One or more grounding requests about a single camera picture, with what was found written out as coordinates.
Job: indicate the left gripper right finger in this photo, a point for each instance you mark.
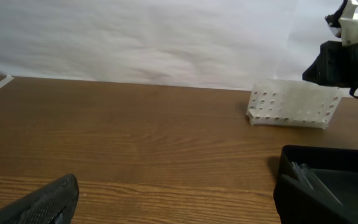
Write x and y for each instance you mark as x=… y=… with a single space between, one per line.
x=303 y=205

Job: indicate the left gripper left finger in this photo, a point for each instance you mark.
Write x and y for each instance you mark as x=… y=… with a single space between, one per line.
x=42 y=205

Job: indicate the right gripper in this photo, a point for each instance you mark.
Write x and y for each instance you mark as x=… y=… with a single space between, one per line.
x=331 y=65

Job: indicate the white test tube rack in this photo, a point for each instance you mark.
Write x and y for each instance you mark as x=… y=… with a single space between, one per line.
x=291 y=102

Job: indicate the black tray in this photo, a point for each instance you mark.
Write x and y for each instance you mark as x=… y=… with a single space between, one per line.
x=353 y=161

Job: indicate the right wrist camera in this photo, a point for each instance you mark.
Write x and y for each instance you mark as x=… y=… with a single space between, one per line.
x=353 y=28

